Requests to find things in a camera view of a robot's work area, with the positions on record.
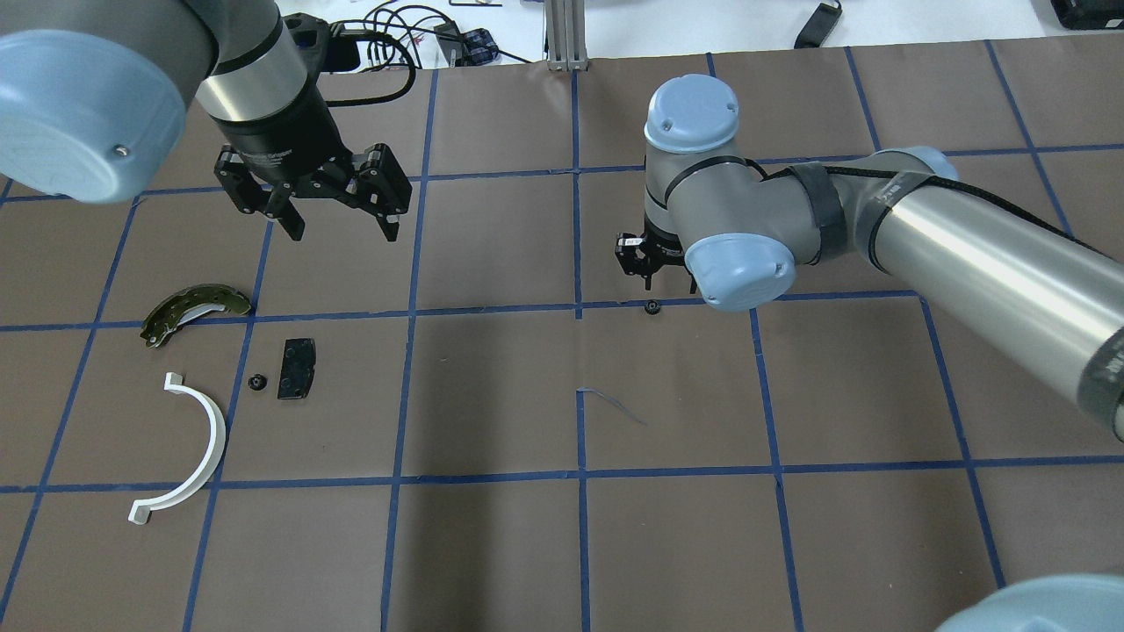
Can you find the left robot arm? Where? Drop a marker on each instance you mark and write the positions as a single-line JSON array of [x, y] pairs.
[[94, 96]]

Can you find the black brake pad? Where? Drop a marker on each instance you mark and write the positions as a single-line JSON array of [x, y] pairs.
[[296, 374]]

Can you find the aluminium frame post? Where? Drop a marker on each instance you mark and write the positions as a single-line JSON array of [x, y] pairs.
[[565, 35]]

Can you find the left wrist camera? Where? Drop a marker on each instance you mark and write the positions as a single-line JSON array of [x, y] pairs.
[[325, 48]]

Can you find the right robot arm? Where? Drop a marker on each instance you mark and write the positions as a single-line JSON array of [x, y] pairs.
[[1049, 302]]

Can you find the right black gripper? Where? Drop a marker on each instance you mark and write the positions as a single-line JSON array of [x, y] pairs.
[[660, 249]]

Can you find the olive green brake shoe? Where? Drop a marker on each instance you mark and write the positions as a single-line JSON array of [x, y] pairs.
[[189, 304]]

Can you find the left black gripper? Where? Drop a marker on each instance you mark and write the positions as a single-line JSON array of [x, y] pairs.
[[283, 129]]

